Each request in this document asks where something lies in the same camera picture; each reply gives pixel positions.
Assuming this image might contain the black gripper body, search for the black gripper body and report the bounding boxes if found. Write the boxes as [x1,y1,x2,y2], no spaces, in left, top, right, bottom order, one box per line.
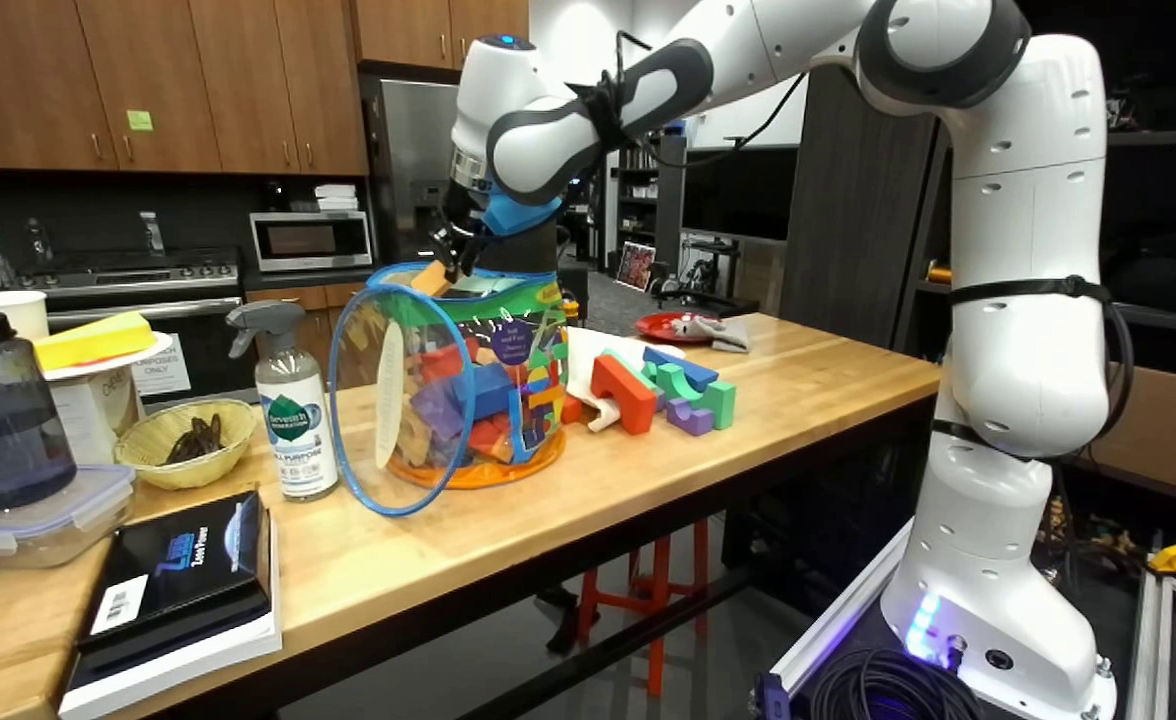
[438,184,498,254]

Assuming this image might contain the stainless steel refrigerator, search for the stainless steel refrigerator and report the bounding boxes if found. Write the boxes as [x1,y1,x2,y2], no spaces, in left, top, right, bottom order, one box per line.
[361,64,466,263]

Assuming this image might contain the white dishes stack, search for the white dishes stack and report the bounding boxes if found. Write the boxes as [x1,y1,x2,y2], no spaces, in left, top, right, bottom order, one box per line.
[313,179,364,215]

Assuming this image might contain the clear bowl of toys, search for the clear bowl of toys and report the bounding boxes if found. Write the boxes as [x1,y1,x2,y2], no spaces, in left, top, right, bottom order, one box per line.
[324,260,577,520]

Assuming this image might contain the silver microwave oven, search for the silver microwave oven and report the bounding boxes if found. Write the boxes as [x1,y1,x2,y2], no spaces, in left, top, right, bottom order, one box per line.
[246,206,382,275]

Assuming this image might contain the white cloth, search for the white cloth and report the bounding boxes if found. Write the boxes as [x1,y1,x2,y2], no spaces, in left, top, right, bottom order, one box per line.
[562,325,686,434]

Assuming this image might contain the wooden cabinets above refrigerator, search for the wooden cabinets above refrigerator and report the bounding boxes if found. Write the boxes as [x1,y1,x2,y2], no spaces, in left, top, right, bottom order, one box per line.
[353,0,532,72]

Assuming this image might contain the red plate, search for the red plate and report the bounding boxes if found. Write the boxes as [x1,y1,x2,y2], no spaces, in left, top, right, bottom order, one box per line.
[638,309,751,353]

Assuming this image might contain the red foam block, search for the red foam block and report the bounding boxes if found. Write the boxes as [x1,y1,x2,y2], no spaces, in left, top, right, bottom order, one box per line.
[590,353,659,440]

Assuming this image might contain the grey cloth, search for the grey cloth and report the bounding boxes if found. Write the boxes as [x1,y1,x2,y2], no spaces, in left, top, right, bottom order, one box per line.
[675,310,755,357]

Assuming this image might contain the purple foam block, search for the purple foam block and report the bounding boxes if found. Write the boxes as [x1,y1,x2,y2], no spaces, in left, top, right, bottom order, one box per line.
[663,398,722,440]

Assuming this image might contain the clear bottle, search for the clear bottle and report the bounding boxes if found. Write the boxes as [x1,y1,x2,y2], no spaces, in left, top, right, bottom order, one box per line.
[138,206,169,263]

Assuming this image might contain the small white paper sign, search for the small white paper sign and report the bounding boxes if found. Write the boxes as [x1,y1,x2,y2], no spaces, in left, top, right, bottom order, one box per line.
[133,330,198,398]

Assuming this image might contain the black stove oven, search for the black stove oven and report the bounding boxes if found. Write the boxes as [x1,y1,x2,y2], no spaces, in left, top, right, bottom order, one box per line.
[24,254,247,403]

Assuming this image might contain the yellow bowl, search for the yellow bowl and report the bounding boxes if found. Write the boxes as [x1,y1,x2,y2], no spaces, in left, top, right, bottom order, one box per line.
[111,395,269,493]

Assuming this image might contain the yellow sponge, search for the yellow sponge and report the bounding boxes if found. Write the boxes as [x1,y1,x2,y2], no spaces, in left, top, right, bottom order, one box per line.
[33,310,161,377]

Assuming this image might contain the wooden stool orange legs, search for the wooden stool orange legs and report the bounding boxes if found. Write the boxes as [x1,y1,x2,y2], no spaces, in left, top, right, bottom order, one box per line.
[574,517,722,695]

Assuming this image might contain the white round container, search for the white round container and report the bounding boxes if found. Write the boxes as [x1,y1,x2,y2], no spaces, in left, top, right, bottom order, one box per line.
[42,330,182,473]

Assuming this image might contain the dark brown tall cabinet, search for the dark brown tall cabinet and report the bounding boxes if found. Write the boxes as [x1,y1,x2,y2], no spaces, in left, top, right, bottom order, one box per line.
[781,64,951,357]

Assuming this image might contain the black book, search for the black book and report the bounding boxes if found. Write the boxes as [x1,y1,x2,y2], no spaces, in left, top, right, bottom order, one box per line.
[58,488,285,720]

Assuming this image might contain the clear plastic storage box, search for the clear plastic storage box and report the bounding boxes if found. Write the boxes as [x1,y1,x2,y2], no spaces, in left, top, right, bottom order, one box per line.
[0,461,140,573]

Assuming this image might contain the dark water jug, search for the dark water jug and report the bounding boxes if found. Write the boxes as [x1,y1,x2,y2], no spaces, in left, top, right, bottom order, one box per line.
[0,298,81,513]

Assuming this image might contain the wooden wall cabinets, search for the wooden wall cabinets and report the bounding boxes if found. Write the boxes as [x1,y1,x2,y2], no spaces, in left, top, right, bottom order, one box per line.
[0,0,372,179]

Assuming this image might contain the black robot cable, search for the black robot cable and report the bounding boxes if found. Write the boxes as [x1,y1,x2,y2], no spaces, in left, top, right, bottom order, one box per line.
[931,271,1141,465]

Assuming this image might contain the black coiled cable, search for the black coiled cable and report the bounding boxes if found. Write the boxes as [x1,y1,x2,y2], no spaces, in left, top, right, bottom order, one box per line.
[813,644,986,720]

